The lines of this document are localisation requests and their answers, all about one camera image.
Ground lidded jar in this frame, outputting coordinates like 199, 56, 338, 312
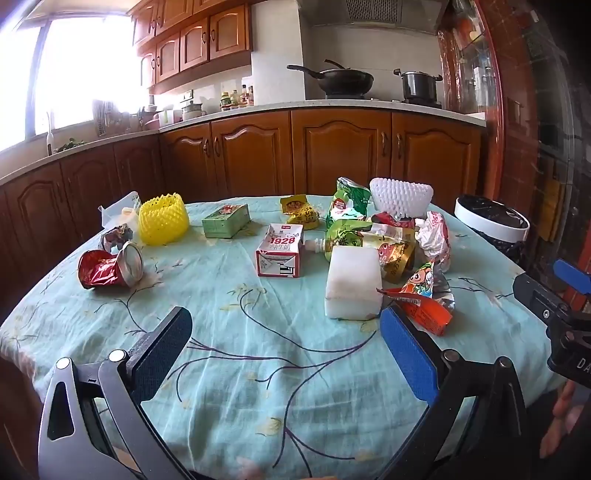
181, 101, 207, 123

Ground wooden folding chair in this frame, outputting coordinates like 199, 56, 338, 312
537, 156, 570, 243

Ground black gas stove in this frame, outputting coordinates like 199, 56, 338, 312
318, 93, 445, 109

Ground green snack bag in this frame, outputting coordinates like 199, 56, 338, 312
326, 176, 373, 230

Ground person's right hand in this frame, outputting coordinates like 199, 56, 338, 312
539, 382, 590, 462

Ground crumpled silver wrapper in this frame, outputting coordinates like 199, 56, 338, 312
100, 223, 136, 253

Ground black wok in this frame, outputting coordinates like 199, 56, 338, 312
286, 58, 375, 97

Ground white bin with black bag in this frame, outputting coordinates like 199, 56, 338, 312
453, 194, 531, 267

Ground steel stock pot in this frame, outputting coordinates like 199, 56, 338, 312
393, 68, 444, 103

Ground red snack packet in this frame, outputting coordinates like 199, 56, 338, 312
371, 211, 417, 230

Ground wooden wall cabinets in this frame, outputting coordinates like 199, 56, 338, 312
128, 0, 254, 96

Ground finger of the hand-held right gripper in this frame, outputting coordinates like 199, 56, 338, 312
553, 259, 591, 297
512, 272, 574, 334

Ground utensil holder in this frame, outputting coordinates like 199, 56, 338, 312
91, 98, 122, 138

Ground glass sliding door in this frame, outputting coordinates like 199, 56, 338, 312
436, 0, 591, 296

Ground white foam block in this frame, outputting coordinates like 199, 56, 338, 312
324, 244, 385, 321

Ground row of condiment bottles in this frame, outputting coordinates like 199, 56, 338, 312
219, 85, 255, 112

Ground yellow foam fruit net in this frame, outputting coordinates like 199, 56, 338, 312
137, 192, 190, 247

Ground light green floral tablecloth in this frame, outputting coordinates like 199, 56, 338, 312
0, 191, 568, 480

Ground gold red pouch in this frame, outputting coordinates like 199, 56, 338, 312
365, 230, 417, 284

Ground green vegetables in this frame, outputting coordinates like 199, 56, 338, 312
52, 137, 87, 154

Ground white red crumpled wrapper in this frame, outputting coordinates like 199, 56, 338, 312
414, 210, 452, 274

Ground kitchen window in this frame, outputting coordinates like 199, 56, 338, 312
0, 13, 145, 154

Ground white foam fruit net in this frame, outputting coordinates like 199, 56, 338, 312
369, 177, 435, 219

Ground green cardboard box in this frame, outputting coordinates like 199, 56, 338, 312
201, 203, 252, 239

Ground wooden base cabinets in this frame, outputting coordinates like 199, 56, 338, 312
0, 108, 486, 296

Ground red white milk carton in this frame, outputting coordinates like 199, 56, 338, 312
255, 222, 306, 279

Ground steel range hood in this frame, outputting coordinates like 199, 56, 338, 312
297, 0, 451, 36

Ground orange cartoon snack packet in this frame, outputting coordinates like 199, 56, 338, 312
376, 258, 456, 337

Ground speckled kitchen countertop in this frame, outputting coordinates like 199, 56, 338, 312
0, 98, 488, 186

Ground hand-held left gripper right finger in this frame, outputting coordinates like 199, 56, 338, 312
379, 305, 530, 480

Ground crushed red can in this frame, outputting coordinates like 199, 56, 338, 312
76, 241, 145, 291

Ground green drink pouch white spout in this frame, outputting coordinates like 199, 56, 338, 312
305, 219, 376, 260

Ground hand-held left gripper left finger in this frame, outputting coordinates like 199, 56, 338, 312
38, 306, 194, 480

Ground clear plastic packet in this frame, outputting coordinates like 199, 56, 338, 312
97, 191, 142, 230

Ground yellow snack wrapper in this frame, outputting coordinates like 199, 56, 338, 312
279, 193, 321, 230

